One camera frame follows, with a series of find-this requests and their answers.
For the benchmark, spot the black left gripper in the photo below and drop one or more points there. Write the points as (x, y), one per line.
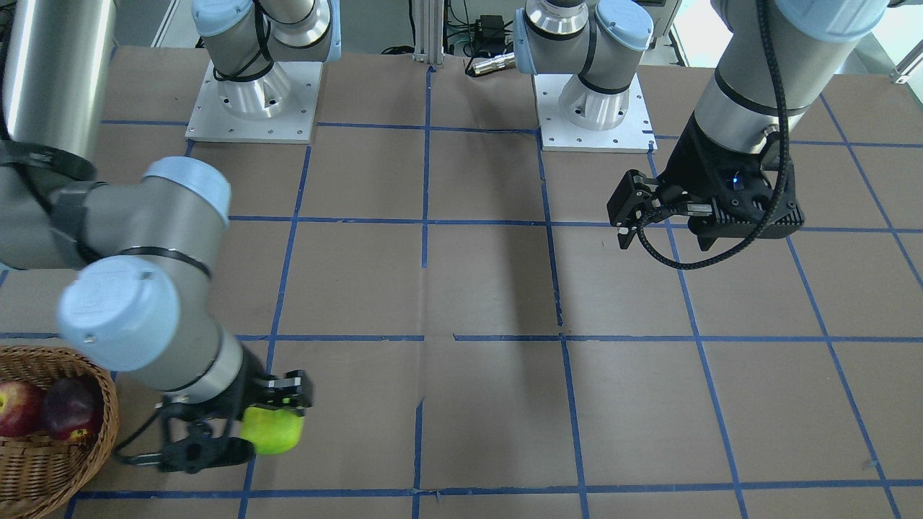
(694, 171)

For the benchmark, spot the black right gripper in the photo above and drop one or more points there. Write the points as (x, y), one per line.
(244, 390)

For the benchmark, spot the green apple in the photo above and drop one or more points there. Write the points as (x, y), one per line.
(271, 432)

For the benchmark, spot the dark red apple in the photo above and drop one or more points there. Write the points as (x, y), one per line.
(72, 409)

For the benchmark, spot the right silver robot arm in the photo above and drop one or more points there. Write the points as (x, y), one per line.
(144, 252)

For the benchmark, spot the woven wicker basket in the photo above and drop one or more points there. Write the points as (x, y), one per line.
(42, 471)

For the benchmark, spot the silver cylindrical connector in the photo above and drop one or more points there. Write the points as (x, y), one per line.
(491, 65)

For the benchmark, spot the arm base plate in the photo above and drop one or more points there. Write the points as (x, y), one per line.
(574, 118)
(278, 108)

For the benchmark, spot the aluminium frame post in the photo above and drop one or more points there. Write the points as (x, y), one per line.
(428, 32)

